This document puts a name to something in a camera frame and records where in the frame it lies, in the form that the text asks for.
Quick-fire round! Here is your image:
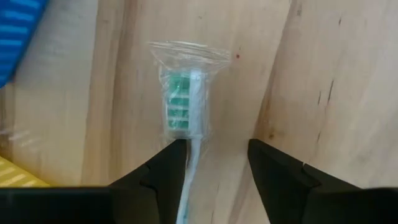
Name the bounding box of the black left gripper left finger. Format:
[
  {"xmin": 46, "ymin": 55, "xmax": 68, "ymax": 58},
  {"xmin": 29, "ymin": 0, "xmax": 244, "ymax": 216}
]
[{"xmin": 108, "ymin": 139, "xmax": 187, "ymax": 224}]

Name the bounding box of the yellow plastic basket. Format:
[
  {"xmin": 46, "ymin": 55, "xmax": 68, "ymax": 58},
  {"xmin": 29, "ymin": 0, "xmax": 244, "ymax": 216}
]
[{"xmin": 0, "ymin": 155, "xmax": 50, "ymax": 188}]

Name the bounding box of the blue plastic basket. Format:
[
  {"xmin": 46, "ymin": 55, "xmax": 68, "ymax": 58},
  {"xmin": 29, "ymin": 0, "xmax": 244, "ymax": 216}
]
[{"xmin": 0, "ymin": 0, "xmax": 50, "ymax": 88}]

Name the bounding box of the toothbrush with green bristles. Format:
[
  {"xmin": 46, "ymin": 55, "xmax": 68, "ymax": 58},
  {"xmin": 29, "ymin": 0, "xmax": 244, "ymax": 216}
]
[{"xmin": 148, "ymin": 40, "xmax": 233, "ymax": 224}]

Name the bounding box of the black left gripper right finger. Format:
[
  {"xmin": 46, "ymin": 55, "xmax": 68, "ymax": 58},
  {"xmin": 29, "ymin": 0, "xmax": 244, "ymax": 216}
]
[{"xmin": 248, "ymin": 139, "xmax": 363, "ymax": 224}]

